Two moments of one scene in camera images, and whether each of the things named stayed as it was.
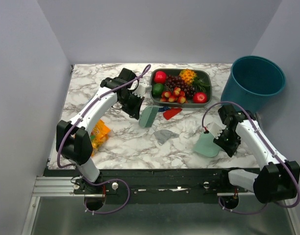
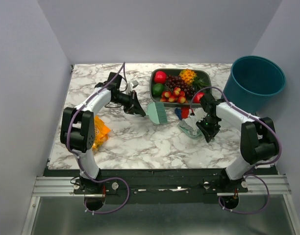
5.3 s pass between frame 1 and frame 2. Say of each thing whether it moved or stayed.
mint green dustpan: moved
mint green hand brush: moved
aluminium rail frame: stayed
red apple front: stayed
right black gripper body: moved
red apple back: stayed
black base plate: stayed
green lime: stayed
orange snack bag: stayed
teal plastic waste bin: stayed
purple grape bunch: stayed
